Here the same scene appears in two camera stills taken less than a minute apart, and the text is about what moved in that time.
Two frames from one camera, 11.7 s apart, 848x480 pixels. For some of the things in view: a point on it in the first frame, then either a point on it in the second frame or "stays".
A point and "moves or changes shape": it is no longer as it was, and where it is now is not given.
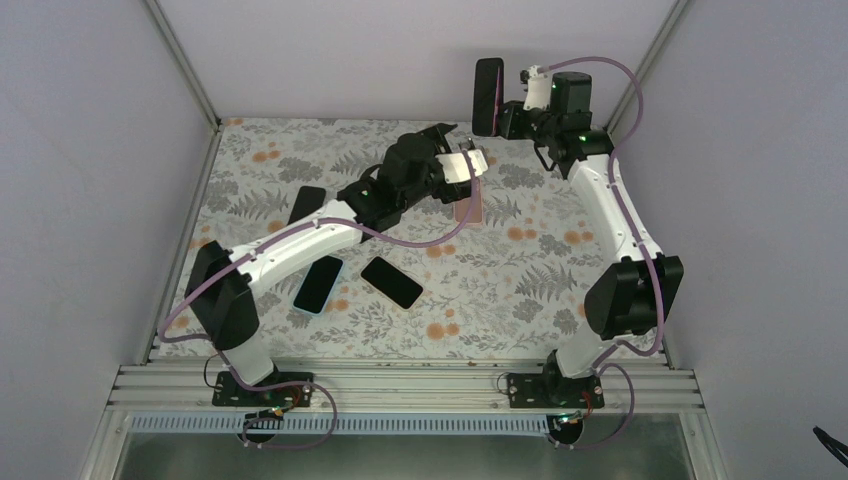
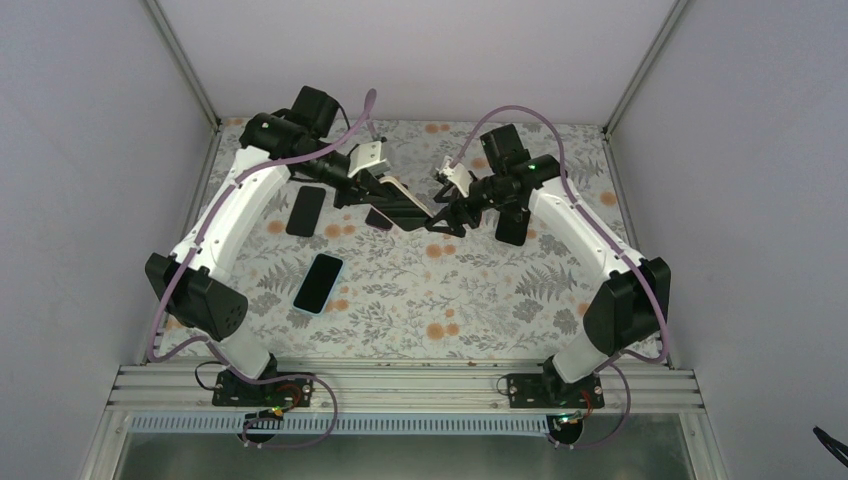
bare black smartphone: [307, 200] stays
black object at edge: [833, 446] stays
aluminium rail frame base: [405, 389] stays
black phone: [488, 96] moves or changes shape
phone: [392, 282] moves or changes shape
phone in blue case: [316, 289] stays
